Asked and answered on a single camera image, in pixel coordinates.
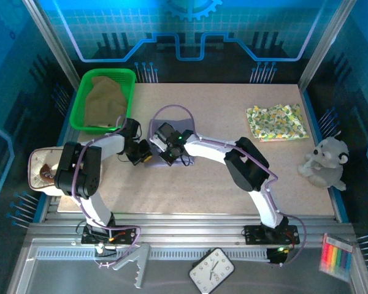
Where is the lavender grey skirt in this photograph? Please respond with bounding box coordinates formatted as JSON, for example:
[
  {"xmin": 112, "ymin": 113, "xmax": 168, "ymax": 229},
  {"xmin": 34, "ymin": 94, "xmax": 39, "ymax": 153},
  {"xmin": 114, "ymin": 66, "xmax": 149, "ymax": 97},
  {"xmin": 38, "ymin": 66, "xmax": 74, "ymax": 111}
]
[{"xmin": 144, "ymin": 118, "xmax": 197, "ymax": 168}]

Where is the olive green skirt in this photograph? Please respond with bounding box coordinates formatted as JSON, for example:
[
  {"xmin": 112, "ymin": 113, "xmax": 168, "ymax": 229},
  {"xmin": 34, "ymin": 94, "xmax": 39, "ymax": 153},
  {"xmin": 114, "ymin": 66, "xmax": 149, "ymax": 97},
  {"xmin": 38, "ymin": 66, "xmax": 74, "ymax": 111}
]
[{"xmin": 83, "ymin": 75, "xmax": 127, "ymax": 128}]

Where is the lemon print skirt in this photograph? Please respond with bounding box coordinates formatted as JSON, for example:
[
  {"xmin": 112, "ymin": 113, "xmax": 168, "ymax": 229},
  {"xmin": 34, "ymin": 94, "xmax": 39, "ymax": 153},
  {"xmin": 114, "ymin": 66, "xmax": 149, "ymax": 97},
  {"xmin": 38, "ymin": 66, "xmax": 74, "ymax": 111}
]
[{"xmin": 245, "ymin": 104, "xmax": 310, "ymax": 142}]

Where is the green plastic basket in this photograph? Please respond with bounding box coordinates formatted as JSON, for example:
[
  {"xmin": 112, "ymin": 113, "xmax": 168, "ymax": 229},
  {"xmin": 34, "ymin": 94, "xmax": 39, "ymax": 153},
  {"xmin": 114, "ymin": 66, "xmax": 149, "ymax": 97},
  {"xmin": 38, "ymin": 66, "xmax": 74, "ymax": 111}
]
[{"xmin": 69, "ymin": 67, "xmax": 137, "ymax": 135}]

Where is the cream quilted pouch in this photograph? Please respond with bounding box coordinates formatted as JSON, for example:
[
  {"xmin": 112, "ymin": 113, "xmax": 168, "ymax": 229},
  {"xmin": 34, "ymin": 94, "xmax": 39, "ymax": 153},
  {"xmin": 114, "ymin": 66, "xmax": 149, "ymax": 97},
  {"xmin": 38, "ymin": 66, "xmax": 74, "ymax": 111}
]
[{"xmin": 27, "ymin": 146, "xmax": 104, "ymax": 197}]

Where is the white analog clock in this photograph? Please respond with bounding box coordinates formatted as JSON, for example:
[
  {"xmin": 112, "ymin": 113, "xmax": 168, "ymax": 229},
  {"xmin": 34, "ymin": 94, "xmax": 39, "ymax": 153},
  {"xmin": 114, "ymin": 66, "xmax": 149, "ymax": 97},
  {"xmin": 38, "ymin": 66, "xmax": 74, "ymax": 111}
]
[{"xmin": 188, "ymin": 247, "xmax": 236, "ymax": 294}]

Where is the black controller box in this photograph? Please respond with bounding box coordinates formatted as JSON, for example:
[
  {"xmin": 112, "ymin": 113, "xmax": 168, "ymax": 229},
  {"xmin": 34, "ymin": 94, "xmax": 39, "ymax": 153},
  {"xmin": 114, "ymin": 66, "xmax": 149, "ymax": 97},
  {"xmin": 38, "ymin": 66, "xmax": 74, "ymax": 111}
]
[{"xmin": 266, "ymin": 247, "xmax": 288, "ymax": 265}]

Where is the grey plush toy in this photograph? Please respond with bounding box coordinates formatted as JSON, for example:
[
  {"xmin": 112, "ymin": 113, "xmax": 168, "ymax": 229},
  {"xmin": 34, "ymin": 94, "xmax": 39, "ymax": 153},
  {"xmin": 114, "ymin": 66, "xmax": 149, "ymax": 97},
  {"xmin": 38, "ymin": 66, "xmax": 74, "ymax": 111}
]
[{"xmin": 297, "ymin": 130, "xmax": 350, "ymax": 192}]

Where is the coloured marker box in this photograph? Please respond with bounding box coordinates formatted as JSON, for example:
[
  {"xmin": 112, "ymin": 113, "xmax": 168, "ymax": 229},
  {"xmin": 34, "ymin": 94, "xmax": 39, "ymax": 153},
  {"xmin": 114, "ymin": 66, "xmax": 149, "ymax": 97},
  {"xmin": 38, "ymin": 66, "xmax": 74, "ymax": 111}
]
[{"xmin": 318, "ymin": 233, "xmax": 356, "ymax": 282}]

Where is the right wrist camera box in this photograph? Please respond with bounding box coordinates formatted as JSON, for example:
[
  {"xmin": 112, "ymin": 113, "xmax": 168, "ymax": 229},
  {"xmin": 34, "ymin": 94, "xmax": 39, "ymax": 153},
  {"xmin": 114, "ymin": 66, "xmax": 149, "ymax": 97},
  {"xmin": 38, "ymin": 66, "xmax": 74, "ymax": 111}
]
[{"xmin": 149, "ymin": 132, "xmax": 165, "ymax": 151}]

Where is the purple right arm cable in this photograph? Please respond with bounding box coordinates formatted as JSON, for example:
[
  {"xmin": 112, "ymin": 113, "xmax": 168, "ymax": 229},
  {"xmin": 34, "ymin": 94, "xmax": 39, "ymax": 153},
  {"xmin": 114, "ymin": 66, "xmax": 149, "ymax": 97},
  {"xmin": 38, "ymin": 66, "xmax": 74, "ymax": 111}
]
[{"xmin": 148, "ymin": 104, "xmax": 307, "ymax": 267}]

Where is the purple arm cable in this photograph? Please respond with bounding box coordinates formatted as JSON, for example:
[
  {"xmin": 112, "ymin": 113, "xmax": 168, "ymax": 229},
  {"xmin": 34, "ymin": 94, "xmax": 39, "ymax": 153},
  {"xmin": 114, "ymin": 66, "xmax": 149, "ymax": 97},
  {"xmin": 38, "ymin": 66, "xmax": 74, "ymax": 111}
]
[
  {"xmin": 67, "ymin": 115, "xmax": 142, "ymax": 270},
  {"xmin": 148, "ymin": 104, "xmax": 307, "ymax": 267}
]

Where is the aluminium front frame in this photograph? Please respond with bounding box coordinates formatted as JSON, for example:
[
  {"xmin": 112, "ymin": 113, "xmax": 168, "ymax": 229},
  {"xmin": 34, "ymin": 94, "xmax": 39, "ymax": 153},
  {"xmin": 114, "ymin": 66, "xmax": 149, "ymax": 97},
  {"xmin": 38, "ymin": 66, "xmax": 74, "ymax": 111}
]
[{"xmin": 6, "ymin": 213, "xmax": 368, "ymax": 294}]

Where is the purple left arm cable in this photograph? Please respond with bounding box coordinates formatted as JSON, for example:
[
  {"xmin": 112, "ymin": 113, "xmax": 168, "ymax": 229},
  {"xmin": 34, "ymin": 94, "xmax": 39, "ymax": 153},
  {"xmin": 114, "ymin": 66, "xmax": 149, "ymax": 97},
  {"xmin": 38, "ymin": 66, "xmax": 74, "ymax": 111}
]
[{"xmin": 67, "ymin": 115, "xmax": 142, "ymax": 270}]

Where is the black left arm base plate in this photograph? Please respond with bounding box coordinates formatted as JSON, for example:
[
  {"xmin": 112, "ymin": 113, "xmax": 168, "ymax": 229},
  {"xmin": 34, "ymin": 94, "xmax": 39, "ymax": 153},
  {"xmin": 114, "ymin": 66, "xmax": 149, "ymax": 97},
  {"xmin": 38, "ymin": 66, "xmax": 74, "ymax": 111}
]
[{"xmin": 80, "ymin": 225, "xmax": 139, "ymax": 246}]

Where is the slotted grey cable duct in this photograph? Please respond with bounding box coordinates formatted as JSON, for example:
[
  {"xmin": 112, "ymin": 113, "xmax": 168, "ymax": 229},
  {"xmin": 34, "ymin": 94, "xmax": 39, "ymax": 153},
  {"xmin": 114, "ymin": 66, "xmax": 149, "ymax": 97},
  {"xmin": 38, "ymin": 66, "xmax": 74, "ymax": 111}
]
[{"xmin": 36, "ymin": 249, "xmax": 270, "ymax": 261}]

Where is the grey toothed metal bracket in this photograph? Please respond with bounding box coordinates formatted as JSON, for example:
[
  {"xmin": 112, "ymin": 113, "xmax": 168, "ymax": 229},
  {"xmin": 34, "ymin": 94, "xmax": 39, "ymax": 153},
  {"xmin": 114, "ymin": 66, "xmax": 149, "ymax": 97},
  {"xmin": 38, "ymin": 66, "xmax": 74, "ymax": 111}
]
[{"xmin": 112, "ymin": 243, "xmax": 151, "ymax": 289}]

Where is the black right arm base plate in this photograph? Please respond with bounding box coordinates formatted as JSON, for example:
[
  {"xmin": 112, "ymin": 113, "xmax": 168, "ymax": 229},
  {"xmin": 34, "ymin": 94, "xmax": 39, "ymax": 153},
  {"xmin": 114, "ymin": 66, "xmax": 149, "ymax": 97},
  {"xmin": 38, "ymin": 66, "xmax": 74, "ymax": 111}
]
[{"xmin": 240, "ymin": 224, "xmax": 301, "ymax": 246}]

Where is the aluminium frame post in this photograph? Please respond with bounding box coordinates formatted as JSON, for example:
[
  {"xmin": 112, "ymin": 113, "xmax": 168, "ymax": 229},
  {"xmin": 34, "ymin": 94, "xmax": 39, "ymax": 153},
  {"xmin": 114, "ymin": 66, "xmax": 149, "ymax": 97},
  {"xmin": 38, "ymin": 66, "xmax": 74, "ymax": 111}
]
[
  {"xmin": 297, "ymin": 0, "xmax": 358, "ymax": 92},
  {"xmin": 21, "ymin": 0, "xmax": 80, "ymax": 89}
]

